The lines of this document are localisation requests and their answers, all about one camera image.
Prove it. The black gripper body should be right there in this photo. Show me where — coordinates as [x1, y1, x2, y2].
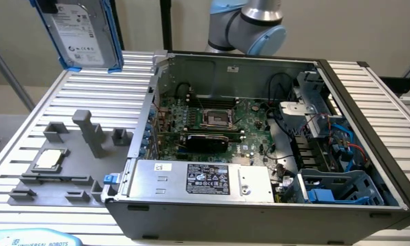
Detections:
[41, 0, 63, 13]

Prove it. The silver hard disk blue carrier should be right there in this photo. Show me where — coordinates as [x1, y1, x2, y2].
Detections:
[29, 0, 125, 74]

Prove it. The grey blue disk bay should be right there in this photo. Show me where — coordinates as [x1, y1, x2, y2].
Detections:
[294, 168, 386, 206]

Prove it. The black upright pole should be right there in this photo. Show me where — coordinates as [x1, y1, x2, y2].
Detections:
[158, 0, 174, 51]

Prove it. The silver CPU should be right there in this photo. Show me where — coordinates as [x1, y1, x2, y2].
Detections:
[33, 148, 69, 172]

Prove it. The CPU socket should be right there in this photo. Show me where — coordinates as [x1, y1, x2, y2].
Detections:
[198, 108, 236, 128]

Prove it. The RAM stick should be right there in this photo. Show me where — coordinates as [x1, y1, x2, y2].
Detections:
[181, 129, 244, 134]

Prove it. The grey parts rack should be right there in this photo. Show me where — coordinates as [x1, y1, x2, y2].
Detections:
[7, 109, 137, 207]

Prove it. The blue case latch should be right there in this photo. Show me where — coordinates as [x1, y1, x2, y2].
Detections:
[103, 173, 120, 186]

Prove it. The black graphics card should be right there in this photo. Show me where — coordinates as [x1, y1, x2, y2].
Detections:
[182, 133, 232, 155]

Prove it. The green motherboard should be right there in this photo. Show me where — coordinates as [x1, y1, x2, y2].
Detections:
[153, 96, 285, 166]

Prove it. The silver power supply unit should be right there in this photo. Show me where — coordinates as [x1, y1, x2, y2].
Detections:
[126, 159, 276, 203]

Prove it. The metal drive cage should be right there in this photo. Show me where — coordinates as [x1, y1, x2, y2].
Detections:
[278, 70, 344, 139]

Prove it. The blue teach pendant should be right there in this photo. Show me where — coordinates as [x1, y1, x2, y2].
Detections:
[0, 227, 84, 246]

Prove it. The black open PC case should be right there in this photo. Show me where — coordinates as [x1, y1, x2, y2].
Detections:
[104, 50, 410, 243]

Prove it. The slanted aluminium frame post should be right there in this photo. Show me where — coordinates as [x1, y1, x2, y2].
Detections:
[0, 32, 36, 114]

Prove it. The short black looped cable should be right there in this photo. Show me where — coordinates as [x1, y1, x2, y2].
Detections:
[176, 81, 193, 100]

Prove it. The black looped power cable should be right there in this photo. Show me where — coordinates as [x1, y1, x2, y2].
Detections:
[268, 72, 297, 104]

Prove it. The thin black wire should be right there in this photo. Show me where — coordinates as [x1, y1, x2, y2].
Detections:
[264, 143, 281, 162]

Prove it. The blue data wire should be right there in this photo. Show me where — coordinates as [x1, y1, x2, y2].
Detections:
[330, 122, 370, 175]

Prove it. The red wire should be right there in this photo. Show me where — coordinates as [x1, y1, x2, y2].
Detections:
[349, 142, 369, 165]

